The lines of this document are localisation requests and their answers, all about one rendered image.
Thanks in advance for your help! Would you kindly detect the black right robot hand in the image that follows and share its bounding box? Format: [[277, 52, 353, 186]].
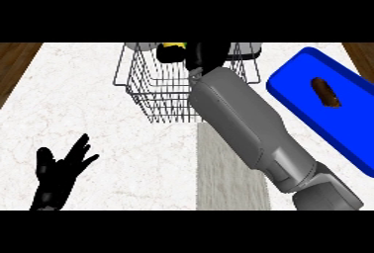
[[156, 42, 231, 76]]

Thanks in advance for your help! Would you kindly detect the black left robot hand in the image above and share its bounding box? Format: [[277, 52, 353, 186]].
[[29, 132, 100, 211]]

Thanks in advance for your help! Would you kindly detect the brown sweet potato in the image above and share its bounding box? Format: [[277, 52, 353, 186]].
[[310, 76, 342, 109]]

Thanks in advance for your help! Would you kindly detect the blue cutting board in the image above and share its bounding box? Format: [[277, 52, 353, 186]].
[[264, 46, 374, 179]]

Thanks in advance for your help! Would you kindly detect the wire basket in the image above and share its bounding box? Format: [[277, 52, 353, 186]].
[[112, 42, 263, 125]]

